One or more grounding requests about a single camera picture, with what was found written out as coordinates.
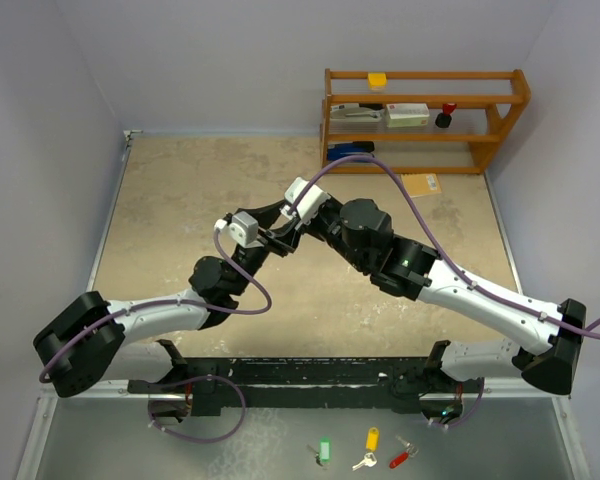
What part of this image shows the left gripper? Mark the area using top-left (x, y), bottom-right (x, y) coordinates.
top-left (228, 200), bottom-right (300, 297)

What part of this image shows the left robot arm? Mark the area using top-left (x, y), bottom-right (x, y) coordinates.
top-left (33, 200), bottom-right (306, 398)

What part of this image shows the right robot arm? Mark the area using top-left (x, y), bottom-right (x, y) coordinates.
top-left (298, 195), bottom-right (586, 395)

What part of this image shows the blue stapler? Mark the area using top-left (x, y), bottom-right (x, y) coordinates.
top-left (326, 141), bottom-right (375, 162)

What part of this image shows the brown envelope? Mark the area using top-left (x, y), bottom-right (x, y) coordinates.
top-left (402, 173), bottom-right (442, 198)

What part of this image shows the white stapler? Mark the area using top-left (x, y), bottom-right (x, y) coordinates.
top-left (330, 103), bottom-right (384, 123)

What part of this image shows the white red cardboard box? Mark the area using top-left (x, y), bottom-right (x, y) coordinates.
top-left (384, 103), bottom-right (430, 128)

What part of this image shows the wooden shelf rack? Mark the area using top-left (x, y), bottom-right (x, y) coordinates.
top-left (320, 69), bottom-right (531, 174)

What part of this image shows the yellow small box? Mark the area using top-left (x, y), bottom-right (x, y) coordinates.
top-left (367, 72), bottom-right (388, 92)

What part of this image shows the red black stamp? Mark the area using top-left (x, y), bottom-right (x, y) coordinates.
top-left (435, 103), bottom-right (457, 129)

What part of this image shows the yellow tag key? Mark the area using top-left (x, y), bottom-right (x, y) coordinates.
top-left (351, 427), bottom-right (379, 472)

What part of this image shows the green tag key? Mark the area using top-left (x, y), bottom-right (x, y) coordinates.
top-left (306, 437), bottom-right (331, 468)

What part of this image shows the red tag key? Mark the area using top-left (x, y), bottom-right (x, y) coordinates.
top-left (389, 435), bottom-right (418, 470)

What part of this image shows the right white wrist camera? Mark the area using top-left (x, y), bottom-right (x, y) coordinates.
top-left (281, 177), bottom-right (331, 225)

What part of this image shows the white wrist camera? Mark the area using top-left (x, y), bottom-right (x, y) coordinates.
top-left (281, 177), bottom-right (331, 225)
top-left (214, 211), bottom-right (260, 248)

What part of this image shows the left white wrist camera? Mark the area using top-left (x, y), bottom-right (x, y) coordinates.
top-left (214, 211), bottom-right (260, 248)

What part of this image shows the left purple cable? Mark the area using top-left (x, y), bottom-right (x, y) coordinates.
top-left (38, 224), bottom-right (274, 444)

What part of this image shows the purple cable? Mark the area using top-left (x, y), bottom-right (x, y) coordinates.
top-left (287, 154), bottom-right (600, 432)
top-left (38, 224), bottom-right (274, 444)

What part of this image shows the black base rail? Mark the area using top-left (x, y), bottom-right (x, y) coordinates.
top-left (128, 340), bottom-right (480, 417)

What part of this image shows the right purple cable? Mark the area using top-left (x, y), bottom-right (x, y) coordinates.
top-left (287, 154), bottom-right (600, 432)

